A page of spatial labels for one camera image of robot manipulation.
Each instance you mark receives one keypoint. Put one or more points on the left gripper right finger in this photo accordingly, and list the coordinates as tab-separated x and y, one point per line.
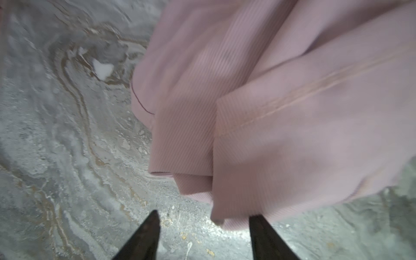
266	243

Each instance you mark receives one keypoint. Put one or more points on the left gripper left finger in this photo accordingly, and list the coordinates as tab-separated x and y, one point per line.
143	244

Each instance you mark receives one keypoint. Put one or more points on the light pink cloth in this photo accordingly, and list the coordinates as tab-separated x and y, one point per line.
275	108

